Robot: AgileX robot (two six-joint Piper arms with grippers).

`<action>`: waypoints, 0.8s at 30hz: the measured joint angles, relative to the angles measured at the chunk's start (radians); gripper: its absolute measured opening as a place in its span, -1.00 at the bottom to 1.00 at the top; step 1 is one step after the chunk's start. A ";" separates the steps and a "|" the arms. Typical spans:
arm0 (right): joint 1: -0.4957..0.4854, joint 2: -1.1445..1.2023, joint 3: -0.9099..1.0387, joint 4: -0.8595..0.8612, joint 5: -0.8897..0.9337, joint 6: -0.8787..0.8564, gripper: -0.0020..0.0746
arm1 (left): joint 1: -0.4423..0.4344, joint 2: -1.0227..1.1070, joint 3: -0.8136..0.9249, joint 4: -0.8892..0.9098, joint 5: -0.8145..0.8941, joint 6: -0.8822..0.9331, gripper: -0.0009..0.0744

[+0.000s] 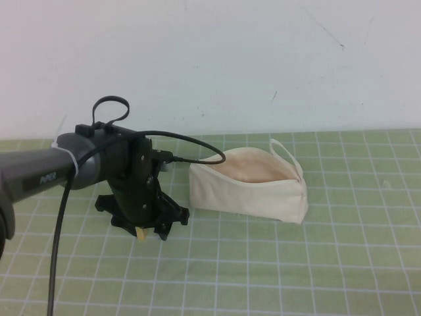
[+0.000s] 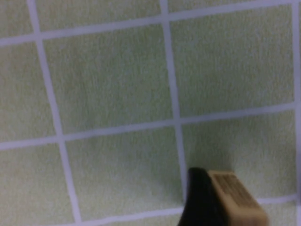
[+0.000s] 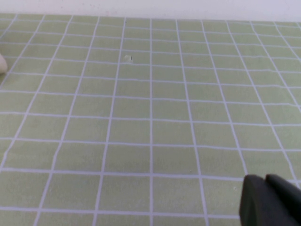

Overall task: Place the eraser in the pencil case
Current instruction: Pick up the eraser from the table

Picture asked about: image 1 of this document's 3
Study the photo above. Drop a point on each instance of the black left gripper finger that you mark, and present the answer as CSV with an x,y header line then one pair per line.
x,y
106,205
174,215

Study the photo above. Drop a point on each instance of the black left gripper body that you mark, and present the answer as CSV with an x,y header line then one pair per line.
x,y
136,184

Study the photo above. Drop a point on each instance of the yellow eraser with barcode sleeve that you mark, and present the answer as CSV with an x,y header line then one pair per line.
x,y
142,234

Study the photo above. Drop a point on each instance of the grey left Piper robot arm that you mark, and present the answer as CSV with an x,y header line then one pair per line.
x,y
42,168

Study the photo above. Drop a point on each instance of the cream fabric pencil case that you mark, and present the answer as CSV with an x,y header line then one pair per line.
x,y
250,197

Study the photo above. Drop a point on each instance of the white zip tie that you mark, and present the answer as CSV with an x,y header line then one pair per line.
x,y
67,154

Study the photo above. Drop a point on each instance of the green grid cutting mat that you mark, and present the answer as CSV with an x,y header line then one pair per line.
x,y
263,273

